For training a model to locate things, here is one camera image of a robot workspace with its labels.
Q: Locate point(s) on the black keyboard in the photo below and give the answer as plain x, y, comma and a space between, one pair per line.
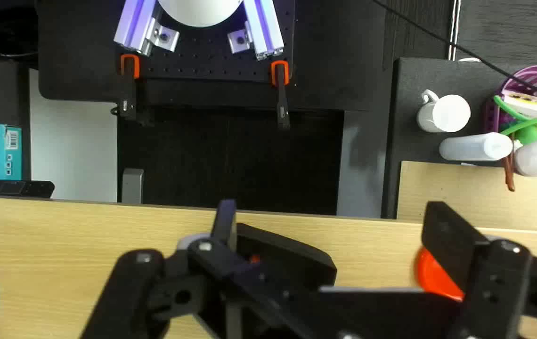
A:
10, 187

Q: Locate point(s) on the orange black clamp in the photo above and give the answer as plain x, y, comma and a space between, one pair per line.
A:
129, 76
279, 87

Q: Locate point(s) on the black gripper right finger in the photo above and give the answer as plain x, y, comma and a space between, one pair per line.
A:
500, 288

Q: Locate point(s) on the wooden board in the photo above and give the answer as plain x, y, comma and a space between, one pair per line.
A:
468, 194

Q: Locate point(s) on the green plastic toy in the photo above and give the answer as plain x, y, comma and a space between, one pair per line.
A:
523, 128

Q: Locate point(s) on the purple plastic basket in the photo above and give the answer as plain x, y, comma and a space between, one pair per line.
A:
532, 78

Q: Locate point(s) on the white mug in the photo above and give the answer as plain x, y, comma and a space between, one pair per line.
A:
447, 113

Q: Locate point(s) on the black pegboard panel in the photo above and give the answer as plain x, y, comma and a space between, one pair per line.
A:
80, 49

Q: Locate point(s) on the red plate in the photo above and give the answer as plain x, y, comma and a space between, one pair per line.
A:
434, 275

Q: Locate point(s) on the white squeeze bottle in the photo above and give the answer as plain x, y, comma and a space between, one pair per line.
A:
475, 147

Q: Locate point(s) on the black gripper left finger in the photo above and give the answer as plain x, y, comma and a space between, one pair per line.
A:
155, 294

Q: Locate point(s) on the aluminium extrusion bar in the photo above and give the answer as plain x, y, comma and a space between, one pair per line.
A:
261, 29
138, 25

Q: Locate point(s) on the grey metal post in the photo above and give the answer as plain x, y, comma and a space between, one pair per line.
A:
132, 185

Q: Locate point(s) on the brown wooden utensil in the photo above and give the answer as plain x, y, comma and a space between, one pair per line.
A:
509, 175

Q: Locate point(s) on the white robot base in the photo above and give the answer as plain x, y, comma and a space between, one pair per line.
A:
198, 12

